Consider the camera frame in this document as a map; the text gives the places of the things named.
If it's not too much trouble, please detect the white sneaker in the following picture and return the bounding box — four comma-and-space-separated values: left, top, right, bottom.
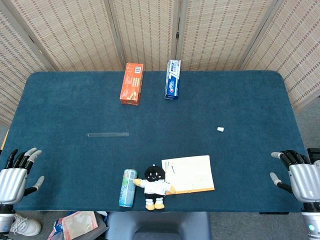
9, 212, 43, 237

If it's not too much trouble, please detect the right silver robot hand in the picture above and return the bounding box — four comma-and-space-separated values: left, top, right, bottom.
269, 149, 320, 203

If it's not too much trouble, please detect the cream notepad orange edge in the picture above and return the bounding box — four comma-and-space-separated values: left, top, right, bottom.
161, 154, 216, 195

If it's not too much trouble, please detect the blue white package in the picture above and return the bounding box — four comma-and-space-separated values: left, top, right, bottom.
47, 217, 65, 240

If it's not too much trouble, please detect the woven folding screen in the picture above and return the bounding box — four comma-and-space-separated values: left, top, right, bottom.
0, 0, 320, 126

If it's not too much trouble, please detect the pink plastic package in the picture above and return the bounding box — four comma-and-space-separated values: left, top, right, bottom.
61, 211, 99, 240

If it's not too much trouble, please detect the dark grey bag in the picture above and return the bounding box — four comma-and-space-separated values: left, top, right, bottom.
94, 211, 110, 240

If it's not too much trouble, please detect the wooden board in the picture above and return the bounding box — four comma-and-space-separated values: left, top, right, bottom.
1, 129, 10, 150

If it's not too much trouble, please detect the blue white toothpaste box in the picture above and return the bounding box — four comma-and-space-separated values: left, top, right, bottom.
164, 59, 182, 101

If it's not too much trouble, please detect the black plush doll white coat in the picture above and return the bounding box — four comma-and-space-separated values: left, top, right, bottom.
132, 163, 177, 212

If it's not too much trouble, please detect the orange cardboard box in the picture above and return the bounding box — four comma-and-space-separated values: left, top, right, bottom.
119, 62, 144, 107

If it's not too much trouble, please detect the light blue drink can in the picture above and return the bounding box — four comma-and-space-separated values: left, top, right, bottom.
118, 168, 139, 208

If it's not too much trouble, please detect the dark blue chair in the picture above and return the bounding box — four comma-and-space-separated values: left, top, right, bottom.
104, 211, 213, 240

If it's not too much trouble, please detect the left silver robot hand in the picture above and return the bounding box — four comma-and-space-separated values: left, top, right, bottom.
0, 147, 45, 205

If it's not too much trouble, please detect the dark blue tablecloth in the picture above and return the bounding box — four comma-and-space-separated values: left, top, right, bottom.
0, 70, 309, 213

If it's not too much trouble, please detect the clear glass test tube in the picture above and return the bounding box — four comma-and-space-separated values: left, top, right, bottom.
86, 132, 130, 138

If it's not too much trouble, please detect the black box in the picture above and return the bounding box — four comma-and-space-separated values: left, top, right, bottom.
306, 148, 320, 164

